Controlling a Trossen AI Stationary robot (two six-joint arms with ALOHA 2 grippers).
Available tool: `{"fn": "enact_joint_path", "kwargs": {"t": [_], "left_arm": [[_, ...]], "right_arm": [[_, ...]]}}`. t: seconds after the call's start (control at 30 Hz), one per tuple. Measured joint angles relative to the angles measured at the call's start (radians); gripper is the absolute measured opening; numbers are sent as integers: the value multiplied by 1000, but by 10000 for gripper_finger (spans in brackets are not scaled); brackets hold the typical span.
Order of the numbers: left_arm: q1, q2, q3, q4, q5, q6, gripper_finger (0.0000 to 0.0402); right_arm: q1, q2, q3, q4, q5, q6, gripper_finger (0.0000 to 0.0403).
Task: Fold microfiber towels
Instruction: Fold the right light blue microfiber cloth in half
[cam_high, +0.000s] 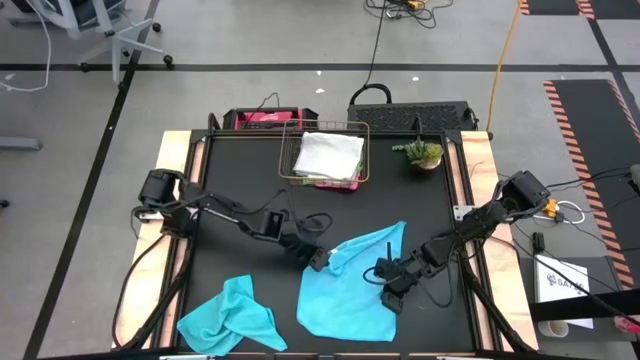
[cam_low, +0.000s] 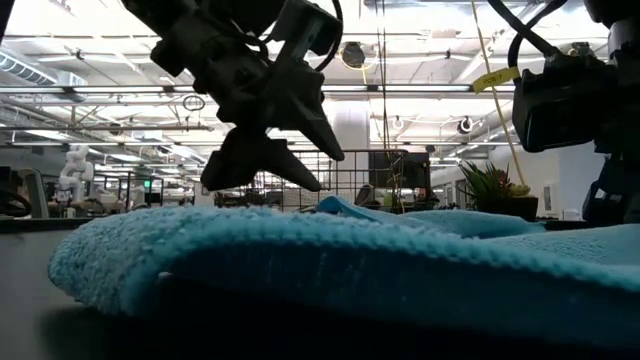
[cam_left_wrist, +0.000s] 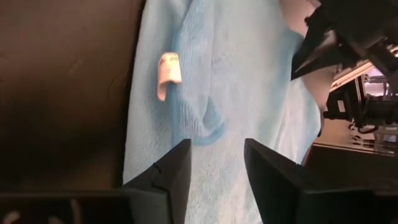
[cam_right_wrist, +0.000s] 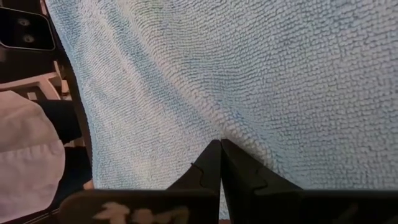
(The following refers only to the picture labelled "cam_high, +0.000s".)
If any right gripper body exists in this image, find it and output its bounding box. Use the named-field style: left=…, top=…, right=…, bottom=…
left=373, top=254, right=431, bottom=294

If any grey desk foot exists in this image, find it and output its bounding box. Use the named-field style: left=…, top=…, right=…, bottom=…
left=0, top=136, right=44, bottom=152

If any black flat bar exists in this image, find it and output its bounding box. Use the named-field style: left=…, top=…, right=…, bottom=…
left=528, top=288, right=640, bottom=323

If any copper wire basket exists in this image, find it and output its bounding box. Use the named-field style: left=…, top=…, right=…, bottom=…
left=278, top=119, right=372, bottom=190

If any grey waffle microfiber towel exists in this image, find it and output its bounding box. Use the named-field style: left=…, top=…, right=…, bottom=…
left=292, top=131, right=366, bottom=181

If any black hanging cable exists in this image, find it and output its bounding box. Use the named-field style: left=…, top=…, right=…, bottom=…
left=366, top=0, right=387, bottom=87

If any beige tape roll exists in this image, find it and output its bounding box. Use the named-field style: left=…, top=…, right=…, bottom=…
left=537, top=319, right=570, bottom=339

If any black cable bundle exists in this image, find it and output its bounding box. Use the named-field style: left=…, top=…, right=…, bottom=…
left=364, top=0, right=455, bottom=30

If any white cable loop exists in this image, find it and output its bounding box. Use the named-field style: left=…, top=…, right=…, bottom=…
left=556, top=199, right=587, bottom=226

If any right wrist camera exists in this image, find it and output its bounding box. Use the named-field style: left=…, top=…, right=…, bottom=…
left=380, top=290, right=405, bottom=316

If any white floor cable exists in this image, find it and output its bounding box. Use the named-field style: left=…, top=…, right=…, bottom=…
left=0, top=0, right=53, bottom=93

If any blue towel with white label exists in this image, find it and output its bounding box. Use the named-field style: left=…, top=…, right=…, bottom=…
left=296, top=220, right=408, bottom=343

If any blue microfiber towel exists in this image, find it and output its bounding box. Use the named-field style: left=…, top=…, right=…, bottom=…
left=176, top=274, right=290, bottom=358

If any yellow hanging cable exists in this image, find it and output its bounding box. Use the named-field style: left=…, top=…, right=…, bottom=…
left=486, top=0, right=525, bottom=133

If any red and black case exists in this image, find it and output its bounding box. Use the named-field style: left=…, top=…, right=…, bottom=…
left=221, top=106, right=320, bottom=132

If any white office chair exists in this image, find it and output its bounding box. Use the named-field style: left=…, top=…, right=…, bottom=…
left=7, top=0, right=175, bottom=84

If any light wooden side board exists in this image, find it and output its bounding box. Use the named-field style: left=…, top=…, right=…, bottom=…
left=112, top=130, right=194, bottom=349
left=459, top=130, right=539, bottom=351

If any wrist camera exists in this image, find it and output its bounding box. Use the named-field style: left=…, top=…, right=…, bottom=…
left=309, top=248, right=331, bottom=273
left=380, top=290, right=405, bottom=316

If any black frame strut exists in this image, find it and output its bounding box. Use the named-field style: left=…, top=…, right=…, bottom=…
left=457, top=239, right=537, bottom=354
left=119, top=234, right=197, bottom=351

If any black perforated case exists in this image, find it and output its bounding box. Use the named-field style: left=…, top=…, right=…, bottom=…
left=347, top=101, right=475, bottom=134

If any pink microfiber towel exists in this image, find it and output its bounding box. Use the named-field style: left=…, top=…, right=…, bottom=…
left=314, top=177, right=360, bottom=192

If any small pink object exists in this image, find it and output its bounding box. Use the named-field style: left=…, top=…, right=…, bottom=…
left=613, top=315, right=640, bottom=336

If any black orange-striped floor mat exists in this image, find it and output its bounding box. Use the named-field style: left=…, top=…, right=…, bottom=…
left=518, top=0, right=640, bottom=21
left=543, top=78, right=640, bottom=291

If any white labelled box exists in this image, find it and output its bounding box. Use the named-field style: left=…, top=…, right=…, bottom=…
left=533, top=253, right=595, bottom=330

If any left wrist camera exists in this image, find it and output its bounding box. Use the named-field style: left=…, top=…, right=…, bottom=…
left=309, top=248, right=331, bottom=273

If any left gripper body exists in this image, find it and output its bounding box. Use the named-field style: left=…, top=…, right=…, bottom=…
left=282, top=233, right=321, bottom=261

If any black cable loop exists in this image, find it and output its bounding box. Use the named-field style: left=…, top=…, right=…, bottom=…
left=348, top=82, right=394, bottom=107

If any green microfiber towel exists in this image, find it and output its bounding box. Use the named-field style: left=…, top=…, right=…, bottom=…
left=299, top=160, right=364, bottom=184

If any potted succulent plant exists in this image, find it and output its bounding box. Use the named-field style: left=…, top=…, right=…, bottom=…
left=392, top=138, right=446, bottom=172

